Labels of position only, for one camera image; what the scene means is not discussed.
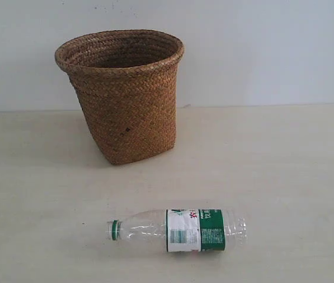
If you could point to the clear plastic bottle green label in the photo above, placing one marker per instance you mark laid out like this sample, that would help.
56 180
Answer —
179 230

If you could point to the brown woven wicker basket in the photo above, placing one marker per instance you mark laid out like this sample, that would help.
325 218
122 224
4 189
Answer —
125 81

